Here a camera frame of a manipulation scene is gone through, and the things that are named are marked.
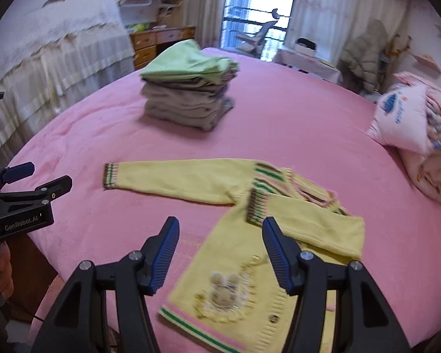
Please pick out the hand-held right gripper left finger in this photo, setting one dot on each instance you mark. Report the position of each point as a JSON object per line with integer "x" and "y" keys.
{"x": 165, "y": 253}

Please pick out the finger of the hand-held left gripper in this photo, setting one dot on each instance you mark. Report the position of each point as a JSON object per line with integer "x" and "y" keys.
{"x": 20, "y": 171}
{"x": 55, "y": 187}

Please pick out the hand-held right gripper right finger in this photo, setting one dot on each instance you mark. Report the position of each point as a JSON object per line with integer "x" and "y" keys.
{"x": 277, "y": 253}

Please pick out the yellow knit sweater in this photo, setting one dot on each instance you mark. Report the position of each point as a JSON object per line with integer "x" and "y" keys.
{"x": 220, "y": 250}

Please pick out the person's left hand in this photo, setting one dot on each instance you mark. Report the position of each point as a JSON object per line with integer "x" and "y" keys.
{"x": 3, "y": 268}

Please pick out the white lace covered furniture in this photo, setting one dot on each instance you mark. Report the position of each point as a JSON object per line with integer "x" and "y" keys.
{"x": 47, "y": 59}

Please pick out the pink bed blanket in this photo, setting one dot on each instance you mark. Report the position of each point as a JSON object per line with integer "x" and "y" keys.
{"x": 297, "y": 136}

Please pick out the grey folded garment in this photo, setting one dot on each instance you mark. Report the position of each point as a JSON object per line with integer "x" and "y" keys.
{"x": 187, "y": 112}
{"x": 183, "y": 88}

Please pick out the green folded garment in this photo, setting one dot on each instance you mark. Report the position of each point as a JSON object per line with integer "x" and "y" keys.
{"x": 180, "y": 62}

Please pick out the wooden desk with drawers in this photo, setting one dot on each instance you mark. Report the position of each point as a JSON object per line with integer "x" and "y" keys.
{"x": 158, "y": 42}

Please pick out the pink pillow with blue print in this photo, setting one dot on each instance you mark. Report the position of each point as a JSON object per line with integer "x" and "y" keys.
{"x": 400, "y": 121}

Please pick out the side table with white cloth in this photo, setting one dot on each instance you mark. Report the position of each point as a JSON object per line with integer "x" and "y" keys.
{"x": 308, "y": 66}

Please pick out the white box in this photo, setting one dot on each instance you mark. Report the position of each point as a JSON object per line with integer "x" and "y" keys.
{"x": 305, "y": 46}

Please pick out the beige puffer jacket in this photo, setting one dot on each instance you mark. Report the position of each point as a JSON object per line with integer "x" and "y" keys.
{"x": 365, "y": 55}

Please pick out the beige curtain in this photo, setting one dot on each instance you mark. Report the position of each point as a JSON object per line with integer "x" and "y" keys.
{"x": 338, "y": 11}
{"x": 205, "y": 7}

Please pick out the window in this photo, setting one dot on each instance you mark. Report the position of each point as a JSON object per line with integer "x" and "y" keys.
{"x": 259, "y": 3}

